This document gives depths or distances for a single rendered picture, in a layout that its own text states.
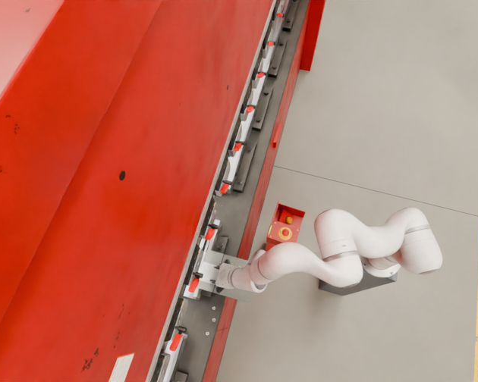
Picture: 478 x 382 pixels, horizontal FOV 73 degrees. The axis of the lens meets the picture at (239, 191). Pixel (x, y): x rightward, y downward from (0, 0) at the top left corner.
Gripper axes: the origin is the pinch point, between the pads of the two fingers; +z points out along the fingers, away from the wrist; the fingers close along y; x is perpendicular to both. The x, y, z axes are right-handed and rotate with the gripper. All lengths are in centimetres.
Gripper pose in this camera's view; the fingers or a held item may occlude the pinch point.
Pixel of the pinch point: (216, 274)
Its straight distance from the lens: 152.8
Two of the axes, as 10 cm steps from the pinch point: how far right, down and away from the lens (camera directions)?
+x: 7.7, 4.2, 4.9
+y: -2.7, 9.0, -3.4
